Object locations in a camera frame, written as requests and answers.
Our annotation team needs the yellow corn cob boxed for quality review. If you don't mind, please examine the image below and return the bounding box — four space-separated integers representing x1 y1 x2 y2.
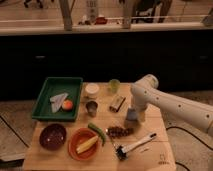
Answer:
76 136 99 154

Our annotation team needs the orange fruit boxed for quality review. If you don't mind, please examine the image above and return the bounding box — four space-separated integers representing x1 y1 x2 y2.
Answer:
62 100 73 111

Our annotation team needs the dark purple bowl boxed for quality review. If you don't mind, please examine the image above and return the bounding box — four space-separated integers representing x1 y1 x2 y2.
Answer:
39 124 66 150

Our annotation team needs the green okra pod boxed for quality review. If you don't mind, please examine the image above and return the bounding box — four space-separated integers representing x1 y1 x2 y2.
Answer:
88 123 106 146

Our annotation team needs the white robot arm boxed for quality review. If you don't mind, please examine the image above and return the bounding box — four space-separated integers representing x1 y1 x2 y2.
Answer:
130 74 213 137

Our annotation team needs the white black dish brush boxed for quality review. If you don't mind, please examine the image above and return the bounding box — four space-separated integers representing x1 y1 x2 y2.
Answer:
116 133 157 161

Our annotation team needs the wooden post left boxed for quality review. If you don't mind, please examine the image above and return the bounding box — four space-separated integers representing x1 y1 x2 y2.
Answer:
59 0 72 31

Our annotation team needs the wooden post right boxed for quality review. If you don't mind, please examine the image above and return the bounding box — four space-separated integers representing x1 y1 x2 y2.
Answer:
122 0 134 29

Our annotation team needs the green plastic tray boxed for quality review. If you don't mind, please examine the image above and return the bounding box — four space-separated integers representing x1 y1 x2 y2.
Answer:
32 77 83 122

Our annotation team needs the metal cup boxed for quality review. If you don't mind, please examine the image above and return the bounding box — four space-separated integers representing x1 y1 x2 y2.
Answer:
86 101 98 117

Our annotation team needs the orange plate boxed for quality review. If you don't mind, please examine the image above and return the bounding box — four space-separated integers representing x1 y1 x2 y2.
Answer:
68 128 99 161

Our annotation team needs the grey folded cloth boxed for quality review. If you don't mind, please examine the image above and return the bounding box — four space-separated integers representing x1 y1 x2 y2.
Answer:
50 93 68 113

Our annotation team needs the brown grape bunch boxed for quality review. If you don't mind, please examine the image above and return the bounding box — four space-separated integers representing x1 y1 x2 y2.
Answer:
107 126 134 138

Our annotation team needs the wooden post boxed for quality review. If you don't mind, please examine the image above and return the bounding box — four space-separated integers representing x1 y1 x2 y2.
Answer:
122 0 134 29
59 0 72 31

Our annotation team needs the green translucent cup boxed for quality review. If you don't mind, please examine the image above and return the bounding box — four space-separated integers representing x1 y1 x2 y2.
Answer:
109 79 120 93

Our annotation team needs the brown yellow sponge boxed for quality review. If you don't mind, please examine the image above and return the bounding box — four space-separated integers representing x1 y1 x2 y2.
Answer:
109 96 126 112

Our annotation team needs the black cable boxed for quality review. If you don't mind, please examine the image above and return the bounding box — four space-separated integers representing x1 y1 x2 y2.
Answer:
165 125 213 152

